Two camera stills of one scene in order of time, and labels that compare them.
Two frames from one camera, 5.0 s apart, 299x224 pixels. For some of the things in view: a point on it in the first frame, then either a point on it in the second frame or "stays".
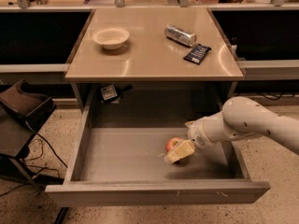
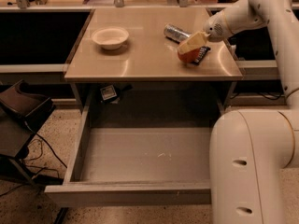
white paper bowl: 111,37 stays
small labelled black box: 109,93 stays
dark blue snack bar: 198,53 stays
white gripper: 197,134 to 215,28
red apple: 171,143 to 190,56
